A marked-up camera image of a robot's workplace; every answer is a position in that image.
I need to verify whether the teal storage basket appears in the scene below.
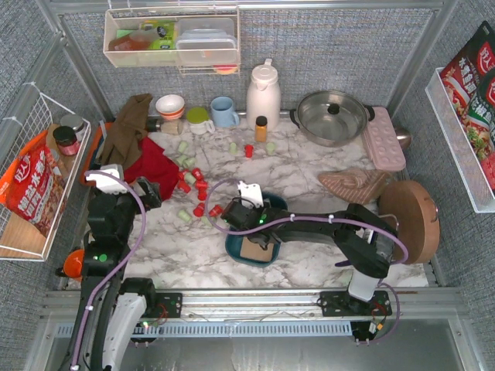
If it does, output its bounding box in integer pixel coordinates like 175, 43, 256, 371
224, 191, 288, 268

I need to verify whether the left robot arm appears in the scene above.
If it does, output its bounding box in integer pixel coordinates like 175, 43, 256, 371
60, 177, 162, 370

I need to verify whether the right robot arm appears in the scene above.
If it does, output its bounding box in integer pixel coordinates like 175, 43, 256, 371
221, 197, 399, 302

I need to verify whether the red capsule lower right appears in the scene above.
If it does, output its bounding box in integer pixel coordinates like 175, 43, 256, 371
209, 204, 224, 218

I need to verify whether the red capsule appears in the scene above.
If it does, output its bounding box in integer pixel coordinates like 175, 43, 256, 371
193, 203, 206, 218
209, 204, 224, 218
244, 145, 254, 158

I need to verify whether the red cloth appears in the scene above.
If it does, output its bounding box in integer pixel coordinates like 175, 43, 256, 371
124, 138, 179, 201

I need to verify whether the red capsule cluster two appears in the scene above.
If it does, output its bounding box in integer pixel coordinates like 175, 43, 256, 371
177, 180, 191, 193

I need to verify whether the green capsule lower middle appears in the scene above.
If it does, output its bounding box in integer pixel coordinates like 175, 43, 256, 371
201, 216, 213, 228

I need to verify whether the green capsule lower left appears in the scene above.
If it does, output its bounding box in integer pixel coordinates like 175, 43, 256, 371
177, 209, 192, 223

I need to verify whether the red capsule lower middle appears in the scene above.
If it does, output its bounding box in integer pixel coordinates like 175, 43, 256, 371
193, 203, 206, 218

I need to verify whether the green capsule in cluster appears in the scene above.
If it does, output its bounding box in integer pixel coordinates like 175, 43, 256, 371
184, 172, 196, 185

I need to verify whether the red capsule cluster four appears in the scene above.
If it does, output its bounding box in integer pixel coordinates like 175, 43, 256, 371
197, 189, 207, 201

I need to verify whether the green capsule pair left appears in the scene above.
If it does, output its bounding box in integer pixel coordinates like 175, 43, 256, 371
176, 154, 188, 166

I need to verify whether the red capsule cluster three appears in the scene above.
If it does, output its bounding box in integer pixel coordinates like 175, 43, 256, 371
194, 180, 208, 189

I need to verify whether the red capsule cluster one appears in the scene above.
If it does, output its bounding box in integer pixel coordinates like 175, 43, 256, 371
191, 168, 204, 181

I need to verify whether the brown cloth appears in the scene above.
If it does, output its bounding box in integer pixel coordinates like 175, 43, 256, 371
100, 94, 152, 170

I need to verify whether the green capsule far left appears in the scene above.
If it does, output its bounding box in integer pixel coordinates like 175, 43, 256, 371
178, 141, 189, 154

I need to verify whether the red capsule top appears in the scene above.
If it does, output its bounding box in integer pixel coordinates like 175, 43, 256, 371
244, 145, 254, 158

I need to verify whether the pepper grinder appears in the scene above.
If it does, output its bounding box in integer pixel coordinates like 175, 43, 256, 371
145, 118, 183, 135

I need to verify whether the green capsule top right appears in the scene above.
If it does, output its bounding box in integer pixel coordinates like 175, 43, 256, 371
265, 142, 276, 156

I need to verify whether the orange spice bottle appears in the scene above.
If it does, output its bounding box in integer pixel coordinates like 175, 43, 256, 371
254, 116, 268, 142

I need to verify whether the white orange bowl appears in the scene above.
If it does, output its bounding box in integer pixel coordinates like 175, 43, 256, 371
155, 94, 185, 120

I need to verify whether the green lid cup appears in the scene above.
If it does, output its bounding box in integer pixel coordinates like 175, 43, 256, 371
186, 107, 215, 135

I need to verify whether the blue mug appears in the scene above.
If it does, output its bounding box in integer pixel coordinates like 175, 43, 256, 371
210, 97, 240, 128

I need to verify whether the dark lid jar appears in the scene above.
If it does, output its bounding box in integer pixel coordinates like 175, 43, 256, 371
53, 126, 80, 156

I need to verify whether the orange cup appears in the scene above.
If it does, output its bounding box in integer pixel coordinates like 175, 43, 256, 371
55, 249, 84, 282

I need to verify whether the purple knife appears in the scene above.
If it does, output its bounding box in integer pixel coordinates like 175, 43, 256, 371
335, 260, 351, 267

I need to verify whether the orange snack bag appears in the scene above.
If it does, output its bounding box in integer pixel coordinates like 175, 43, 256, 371
1, 131, 65, 237

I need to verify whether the white thermos jug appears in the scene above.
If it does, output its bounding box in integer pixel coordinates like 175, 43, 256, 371
246, 58, 282, 131

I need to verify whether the steel pot with lid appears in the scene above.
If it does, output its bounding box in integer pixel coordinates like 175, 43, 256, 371
289, 90, 375, 148

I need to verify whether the green drink packet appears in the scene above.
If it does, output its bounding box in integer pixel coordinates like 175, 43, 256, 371
139, 20, 177, 50

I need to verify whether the pink egg tray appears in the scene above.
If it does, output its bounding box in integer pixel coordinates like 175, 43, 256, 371
362, 106, 406, 172

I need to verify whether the white wire basket left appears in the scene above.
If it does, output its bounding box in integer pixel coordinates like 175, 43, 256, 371
1, 90, 92, 262

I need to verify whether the cream wall rack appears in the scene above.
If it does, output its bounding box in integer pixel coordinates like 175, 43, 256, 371
103, 5, 241, 75

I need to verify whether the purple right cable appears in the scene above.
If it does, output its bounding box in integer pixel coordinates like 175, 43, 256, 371
204, 178, 409, 345

